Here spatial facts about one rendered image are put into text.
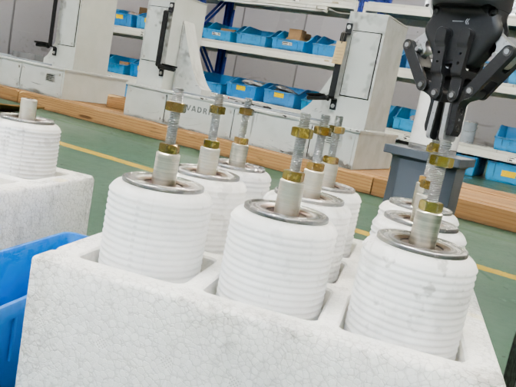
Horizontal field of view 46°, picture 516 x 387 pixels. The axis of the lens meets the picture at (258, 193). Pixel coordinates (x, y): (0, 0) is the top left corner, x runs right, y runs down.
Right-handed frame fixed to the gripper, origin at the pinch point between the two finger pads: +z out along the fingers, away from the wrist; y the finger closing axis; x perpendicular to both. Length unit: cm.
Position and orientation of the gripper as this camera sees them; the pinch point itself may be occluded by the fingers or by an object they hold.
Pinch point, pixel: (444, 121)
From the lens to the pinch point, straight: 63.8
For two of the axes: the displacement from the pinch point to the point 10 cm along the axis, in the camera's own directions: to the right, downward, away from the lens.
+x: -7.7, -0.4, -6.3
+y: -6.1, -2.4, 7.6
